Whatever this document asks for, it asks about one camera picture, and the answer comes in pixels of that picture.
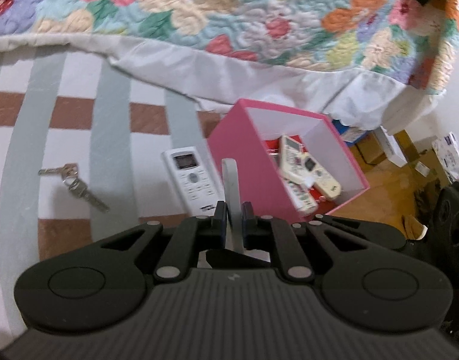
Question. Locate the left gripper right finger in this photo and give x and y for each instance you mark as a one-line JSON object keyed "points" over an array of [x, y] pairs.
{"points": [[365, 284]]}

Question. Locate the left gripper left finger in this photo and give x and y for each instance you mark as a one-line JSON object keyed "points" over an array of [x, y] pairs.
{"points": [[102, 284]]}

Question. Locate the cream TCL remote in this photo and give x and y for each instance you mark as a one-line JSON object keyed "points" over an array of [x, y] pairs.
{"points": [[326, 184]]}

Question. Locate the cream horizontal Qunda remote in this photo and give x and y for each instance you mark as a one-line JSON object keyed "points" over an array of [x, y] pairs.
{"points": [[302, 200]]}

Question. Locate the keys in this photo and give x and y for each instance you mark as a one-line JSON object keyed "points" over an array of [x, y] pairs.
{"points": [[69, 174]]}

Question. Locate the small white fan remote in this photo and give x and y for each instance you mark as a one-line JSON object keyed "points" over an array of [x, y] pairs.
{"points": [[230, 177]]}

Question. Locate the floral quilted bedspread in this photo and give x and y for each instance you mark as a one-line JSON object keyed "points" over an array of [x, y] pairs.
{"points": [[413, 44]]}

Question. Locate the cardboard boxes under bed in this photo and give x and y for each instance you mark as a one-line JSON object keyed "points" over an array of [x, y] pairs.
{"points": [[401, 196]]}

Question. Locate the white TCL remote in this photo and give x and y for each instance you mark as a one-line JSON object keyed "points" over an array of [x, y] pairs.
{"points": [[192, 181]]}

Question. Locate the striped checkered floor mat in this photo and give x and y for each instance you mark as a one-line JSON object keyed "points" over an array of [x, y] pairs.
{"points": [[61, 106]]}

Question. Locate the pink cardboard box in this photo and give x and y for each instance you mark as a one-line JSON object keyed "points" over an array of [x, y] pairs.
{"points": [[241, 135]]}

